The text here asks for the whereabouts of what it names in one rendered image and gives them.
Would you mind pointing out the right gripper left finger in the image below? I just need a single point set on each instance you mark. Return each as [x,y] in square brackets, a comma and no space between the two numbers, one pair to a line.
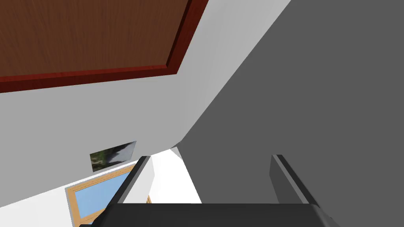
[139,183]

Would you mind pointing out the dark picture on wall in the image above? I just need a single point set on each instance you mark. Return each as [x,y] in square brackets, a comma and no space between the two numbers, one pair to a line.
[112,156]

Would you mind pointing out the brown wooden door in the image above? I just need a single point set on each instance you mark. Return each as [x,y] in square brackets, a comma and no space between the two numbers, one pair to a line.
[85,34]

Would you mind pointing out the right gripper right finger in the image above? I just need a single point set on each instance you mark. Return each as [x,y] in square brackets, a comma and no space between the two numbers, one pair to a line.
[285,183]

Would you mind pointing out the wood-framed window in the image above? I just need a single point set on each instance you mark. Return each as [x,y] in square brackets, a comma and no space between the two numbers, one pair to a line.
[94,195]

